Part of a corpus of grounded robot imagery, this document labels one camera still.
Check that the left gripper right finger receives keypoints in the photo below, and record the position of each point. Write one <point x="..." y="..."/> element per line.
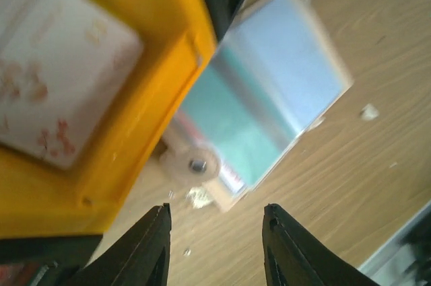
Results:
<point x="293" y="256"/>

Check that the teal VIP card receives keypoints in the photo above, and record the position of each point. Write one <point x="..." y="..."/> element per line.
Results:
<point x="228" y="108"/>

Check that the orange bin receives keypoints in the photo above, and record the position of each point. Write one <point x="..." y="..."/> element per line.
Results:
<point x="39" y="199"/>

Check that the aluminium rail frame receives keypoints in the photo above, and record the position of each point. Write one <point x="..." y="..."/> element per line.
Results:
<point x="404" y="259"/>

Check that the white pink cards stack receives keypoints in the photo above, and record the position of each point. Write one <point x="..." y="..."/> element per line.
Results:
<point x="62" y="64"/>

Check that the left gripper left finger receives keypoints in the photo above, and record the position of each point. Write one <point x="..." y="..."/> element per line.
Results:
<point x="140" y="257"/>

